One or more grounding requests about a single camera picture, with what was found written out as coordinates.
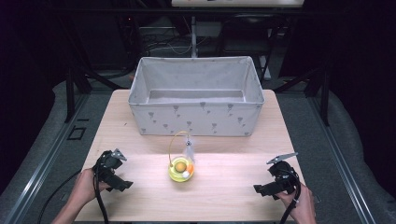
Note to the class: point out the grey patterned fabric storage box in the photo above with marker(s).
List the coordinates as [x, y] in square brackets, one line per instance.
[199, 118]

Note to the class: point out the black metal stand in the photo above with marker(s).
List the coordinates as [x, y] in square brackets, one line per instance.
[70, 93]
[325, 96]

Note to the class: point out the person's left hand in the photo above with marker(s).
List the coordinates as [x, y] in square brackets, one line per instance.
[84, 188]

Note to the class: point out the white metal pole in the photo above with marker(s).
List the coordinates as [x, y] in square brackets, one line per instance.
[194, 37]

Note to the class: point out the black chair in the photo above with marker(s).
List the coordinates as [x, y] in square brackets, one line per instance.
[246, 32]

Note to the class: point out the yellow ball cat toy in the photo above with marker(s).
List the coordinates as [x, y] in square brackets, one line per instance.
[180, 174]

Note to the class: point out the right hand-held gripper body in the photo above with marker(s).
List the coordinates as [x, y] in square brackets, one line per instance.
[285, 177]

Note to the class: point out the aluminium floor rail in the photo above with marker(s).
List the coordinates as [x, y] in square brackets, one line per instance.
[342, 165]
[46, 165]

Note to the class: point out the person's right hand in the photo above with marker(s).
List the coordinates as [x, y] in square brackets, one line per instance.
[302, 207]

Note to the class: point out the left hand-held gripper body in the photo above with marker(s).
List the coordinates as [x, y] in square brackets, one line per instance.
[106, 163]

